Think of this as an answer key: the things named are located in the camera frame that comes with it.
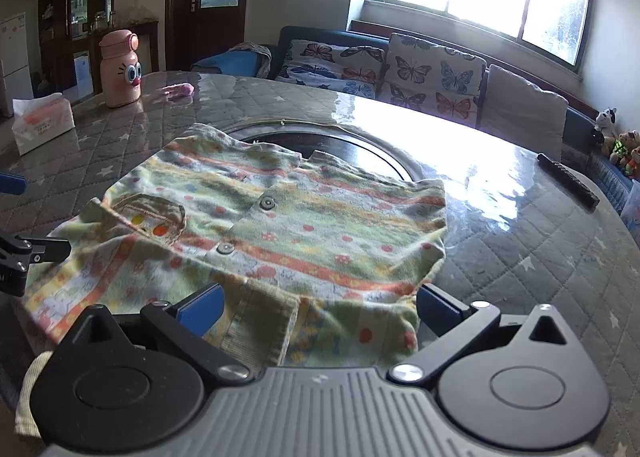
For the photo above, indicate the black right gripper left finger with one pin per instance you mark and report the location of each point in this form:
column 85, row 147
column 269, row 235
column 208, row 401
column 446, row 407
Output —
column 122, row 382

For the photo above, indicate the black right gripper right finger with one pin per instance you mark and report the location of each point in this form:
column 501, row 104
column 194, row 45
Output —
column 520, row 382

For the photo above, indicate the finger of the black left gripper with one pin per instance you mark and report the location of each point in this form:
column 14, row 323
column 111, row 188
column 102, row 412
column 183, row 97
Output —
column 12, row 184
column 18, row 253

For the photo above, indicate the colourful patterned child shirt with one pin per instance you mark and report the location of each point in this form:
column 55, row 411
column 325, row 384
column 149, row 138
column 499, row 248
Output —
column 320, row 261

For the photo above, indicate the white tissue box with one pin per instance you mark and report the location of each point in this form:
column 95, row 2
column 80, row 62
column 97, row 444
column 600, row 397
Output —
column 36, row 121

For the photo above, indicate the white refrigerator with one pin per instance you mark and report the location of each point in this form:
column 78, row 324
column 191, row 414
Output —
column 15, row 73

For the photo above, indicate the pink cartoon water bottle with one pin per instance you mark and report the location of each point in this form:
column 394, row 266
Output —
column 120, row 68

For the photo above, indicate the small pink wrapper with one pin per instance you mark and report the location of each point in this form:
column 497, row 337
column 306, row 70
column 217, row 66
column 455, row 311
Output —
column 179, row 90

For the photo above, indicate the dark wooden display cabinet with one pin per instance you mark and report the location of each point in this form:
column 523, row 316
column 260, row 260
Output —
column 69, row 36

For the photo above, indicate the black remote control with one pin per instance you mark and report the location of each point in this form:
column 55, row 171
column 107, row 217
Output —
column 570, row 182

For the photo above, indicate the orange plush toy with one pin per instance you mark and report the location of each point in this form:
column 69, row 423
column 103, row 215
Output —
column 633, row 164

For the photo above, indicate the blue sofa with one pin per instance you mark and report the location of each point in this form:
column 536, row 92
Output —
column 580, row 149

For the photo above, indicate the green brown plush toy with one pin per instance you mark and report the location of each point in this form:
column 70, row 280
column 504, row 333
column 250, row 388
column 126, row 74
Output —
column 618, row 148

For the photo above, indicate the blue folded cloth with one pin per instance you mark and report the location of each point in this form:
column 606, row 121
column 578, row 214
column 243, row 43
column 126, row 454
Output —
column 247, row 59

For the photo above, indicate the black white plush toy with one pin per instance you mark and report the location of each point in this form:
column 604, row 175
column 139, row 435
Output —
column 605, row 124

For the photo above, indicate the plain white cushion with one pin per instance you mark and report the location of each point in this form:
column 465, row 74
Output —
column 518, row 111

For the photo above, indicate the black round induction cooktop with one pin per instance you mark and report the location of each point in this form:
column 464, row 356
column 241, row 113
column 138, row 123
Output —
column 363, row 151

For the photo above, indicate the butterfly print cushion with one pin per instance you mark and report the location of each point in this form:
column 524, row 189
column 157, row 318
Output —
column 434, row 79
column 353, row 70

